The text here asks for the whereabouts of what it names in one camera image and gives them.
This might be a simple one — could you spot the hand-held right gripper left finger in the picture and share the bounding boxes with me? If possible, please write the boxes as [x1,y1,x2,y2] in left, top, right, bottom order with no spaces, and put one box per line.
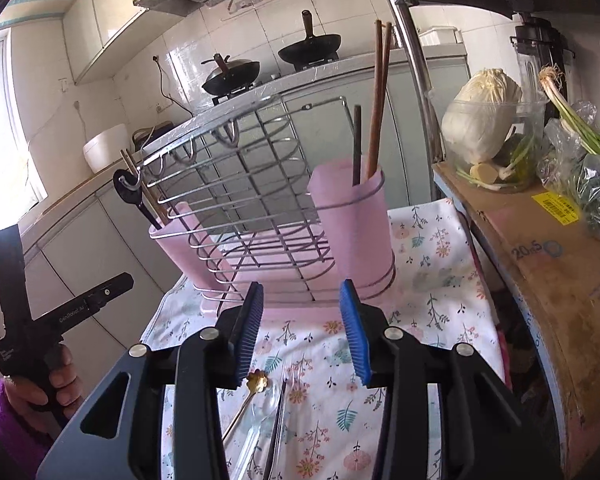
[36,281,265,480]

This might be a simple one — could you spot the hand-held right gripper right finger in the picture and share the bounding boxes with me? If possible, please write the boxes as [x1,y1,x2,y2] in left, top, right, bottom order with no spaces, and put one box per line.
[340,279,565,480]

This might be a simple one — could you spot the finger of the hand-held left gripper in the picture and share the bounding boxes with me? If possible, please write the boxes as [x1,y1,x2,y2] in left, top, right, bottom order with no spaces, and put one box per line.
[0,224,29,337]
[32,272,135,342]

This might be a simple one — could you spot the gold flower spoon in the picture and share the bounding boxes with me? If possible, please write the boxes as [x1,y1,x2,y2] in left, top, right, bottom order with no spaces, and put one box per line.
[222,367,273,442]

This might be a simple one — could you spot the clear plastic spoon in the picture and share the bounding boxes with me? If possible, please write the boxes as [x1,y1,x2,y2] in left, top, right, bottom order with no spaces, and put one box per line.
[230,385,284,480]

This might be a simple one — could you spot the thin metal utensil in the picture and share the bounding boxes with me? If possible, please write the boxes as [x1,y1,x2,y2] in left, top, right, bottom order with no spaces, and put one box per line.
[265,380,289,476]

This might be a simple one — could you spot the pink plastic utensil cup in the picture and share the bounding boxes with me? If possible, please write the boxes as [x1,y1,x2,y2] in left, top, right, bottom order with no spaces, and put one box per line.
[149,201,221,301]
[307,157,397,301]

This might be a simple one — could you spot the black spoon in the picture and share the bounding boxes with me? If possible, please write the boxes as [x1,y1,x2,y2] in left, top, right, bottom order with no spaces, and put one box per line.
[112,167,161,231]
[122,150,171,224]

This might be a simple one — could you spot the dark brown utensil handle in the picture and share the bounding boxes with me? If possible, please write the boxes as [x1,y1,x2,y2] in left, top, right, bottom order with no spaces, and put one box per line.
[351,105,363,186]

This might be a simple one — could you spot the metal wire utensil rack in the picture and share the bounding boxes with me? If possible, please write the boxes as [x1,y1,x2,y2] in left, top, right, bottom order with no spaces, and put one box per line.
[130,95,397,311]

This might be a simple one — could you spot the reddish brown wooden chopstick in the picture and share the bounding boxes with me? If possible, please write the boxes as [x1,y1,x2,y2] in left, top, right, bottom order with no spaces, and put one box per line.
[372,22,393,178]
[366,20,383,178]

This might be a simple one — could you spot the purple sleeved left forearm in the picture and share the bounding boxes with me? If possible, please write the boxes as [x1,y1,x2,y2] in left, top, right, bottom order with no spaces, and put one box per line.
[0,377,63,480]

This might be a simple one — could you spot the person's left hand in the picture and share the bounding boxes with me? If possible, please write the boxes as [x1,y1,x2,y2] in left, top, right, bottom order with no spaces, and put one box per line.
[2,345,84,431]

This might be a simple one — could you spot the pink plastic drip tray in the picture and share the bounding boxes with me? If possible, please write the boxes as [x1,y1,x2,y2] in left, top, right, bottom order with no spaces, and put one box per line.
[195,280,381,326]

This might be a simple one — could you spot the floral table cloth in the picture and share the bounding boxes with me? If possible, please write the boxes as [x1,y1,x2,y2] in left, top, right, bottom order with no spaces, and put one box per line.
[140,197,506,480]

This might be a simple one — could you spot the window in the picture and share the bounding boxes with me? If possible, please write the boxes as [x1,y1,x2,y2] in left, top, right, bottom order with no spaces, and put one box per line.
[0,35,48,221]

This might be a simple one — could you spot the white pot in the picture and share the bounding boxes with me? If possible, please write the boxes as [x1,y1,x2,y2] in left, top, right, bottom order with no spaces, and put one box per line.
[82,122,131,173]

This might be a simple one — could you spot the dark countertop appliance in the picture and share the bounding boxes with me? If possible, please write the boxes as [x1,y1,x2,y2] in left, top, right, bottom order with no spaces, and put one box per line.
[131,120,173,153]

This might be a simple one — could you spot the cardboard box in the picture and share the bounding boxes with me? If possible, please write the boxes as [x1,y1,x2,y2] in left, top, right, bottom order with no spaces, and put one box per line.
[432,160,600,480]

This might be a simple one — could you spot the ginger piece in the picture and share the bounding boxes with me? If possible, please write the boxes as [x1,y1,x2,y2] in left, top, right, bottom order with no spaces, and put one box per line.
[469,162,501,185]

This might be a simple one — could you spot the gas stove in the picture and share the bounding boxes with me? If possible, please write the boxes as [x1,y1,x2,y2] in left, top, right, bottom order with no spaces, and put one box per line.
[212,62,341,107]

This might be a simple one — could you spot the clear plastic container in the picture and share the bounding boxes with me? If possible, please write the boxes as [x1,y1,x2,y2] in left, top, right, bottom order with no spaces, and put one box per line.
[427,87,551,193]

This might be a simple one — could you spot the napa cabbage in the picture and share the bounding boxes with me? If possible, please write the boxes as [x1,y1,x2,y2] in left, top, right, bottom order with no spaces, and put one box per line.
[441,69,523,163]

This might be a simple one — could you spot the black wok with lid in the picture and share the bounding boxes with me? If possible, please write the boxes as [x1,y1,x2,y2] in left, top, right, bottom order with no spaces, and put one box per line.
[200,52,262,97]

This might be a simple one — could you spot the upper kitchen cabinet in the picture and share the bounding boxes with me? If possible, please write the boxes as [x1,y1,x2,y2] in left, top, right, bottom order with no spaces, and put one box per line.
[62,0,191,86]

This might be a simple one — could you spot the plastic bag of greens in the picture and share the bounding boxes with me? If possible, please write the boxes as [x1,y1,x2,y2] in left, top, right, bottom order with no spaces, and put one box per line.
[537,102,600,241]

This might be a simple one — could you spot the black open wok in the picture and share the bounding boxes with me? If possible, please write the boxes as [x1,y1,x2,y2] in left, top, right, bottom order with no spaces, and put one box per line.
[277,10,342,68]

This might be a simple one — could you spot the metal shelf unit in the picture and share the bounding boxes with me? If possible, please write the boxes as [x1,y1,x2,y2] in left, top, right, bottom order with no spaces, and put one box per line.
[370,0,571,201]

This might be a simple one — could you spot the green onions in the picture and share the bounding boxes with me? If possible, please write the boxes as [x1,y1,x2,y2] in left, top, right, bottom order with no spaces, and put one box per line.
[539,65,600,161]

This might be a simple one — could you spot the white rectangular container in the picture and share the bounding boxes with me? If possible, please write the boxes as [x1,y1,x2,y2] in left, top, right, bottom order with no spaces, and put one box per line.
[417,26,463,47]

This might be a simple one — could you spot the black blender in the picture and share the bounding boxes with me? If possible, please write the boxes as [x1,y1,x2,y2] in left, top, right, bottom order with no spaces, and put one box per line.
[510,12,576,106]

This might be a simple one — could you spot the black power cable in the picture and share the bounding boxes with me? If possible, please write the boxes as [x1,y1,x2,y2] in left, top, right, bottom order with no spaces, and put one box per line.
[152,55,191,113]

